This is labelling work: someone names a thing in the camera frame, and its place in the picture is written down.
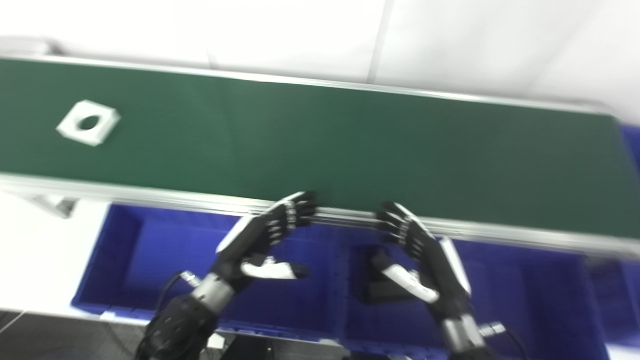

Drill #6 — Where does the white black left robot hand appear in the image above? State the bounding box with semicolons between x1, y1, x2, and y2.
212;191;319;293

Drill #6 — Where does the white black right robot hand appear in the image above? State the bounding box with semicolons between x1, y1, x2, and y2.
370;201;473;321

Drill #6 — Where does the white square part with hole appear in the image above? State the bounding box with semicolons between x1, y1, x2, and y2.
56;99;122;147

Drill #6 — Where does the black angled part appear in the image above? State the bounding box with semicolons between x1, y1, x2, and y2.
357;247;436;304

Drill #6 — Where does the blue plastic bin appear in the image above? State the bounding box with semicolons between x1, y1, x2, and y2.
71;202;351;346
585;125;640;348
340;235;611;360

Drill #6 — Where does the green conveyor belt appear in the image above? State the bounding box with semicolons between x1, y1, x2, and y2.
0;52;640;261
0;57;640;241

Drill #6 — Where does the black robot torso part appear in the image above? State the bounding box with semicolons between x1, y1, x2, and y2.
215;334;276;360

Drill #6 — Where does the aluminium conveyor leg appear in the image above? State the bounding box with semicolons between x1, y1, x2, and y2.
30;194;79;219

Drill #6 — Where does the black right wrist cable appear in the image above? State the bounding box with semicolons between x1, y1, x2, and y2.
479;322;526;360

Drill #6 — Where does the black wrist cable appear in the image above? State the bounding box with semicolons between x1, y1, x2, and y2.
137;271;201;351
479;322;526;360

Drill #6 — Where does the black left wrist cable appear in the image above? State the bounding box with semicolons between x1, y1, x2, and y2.
137;271;201;351

